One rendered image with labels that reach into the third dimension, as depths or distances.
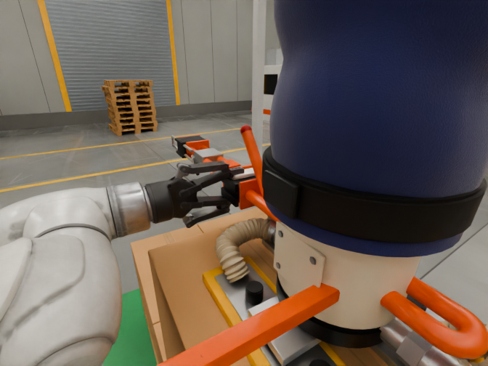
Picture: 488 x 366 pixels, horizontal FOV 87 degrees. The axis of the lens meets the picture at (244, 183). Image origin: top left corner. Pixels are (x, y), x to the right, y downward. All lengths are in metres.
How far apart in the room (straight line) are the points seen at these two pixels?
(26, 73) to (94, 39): 2.08
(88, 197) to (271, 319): 0.32
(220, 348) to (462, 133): 0.25
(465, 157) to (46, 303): 0.38
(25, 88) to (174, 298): 9.49
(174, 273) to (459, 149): 0.46
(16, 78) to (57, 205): 9.41
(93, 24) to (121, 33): 0.76
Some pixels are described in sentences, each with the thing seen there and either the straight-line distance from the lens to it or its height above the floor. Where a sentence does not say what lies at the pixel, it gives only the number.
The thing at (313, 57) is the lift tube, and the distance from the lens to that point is 0.23.
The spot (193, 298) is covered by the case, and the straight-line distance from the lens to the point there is 0.48.
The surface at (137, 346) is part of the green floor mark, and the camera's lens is 1.83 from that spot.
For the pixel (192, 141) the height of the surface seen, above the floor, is 1.23.
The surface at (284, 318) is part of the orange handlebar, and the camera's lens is 0.28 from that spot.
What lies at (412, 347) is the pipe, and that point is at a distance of 0.37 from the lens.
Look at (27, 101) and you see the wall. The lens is 9.85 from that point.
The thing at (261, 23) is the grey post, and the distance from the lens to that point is 3.83.
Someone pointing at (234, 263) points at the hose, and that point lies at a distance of 0.45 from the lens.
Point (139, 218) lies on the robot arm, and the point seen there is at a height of 1.20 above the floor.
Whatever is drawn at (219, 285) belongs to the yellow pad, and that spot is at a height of 1.09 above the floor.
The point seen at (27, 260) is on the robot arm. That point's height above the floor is 1.25.
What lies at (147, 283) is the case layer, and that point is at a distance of 1.33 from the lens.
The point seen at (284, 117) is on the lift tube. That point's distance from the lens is 0.25.
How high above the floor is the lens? 1.42
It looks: 23 degrees down
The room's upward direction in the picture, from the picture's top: straight up
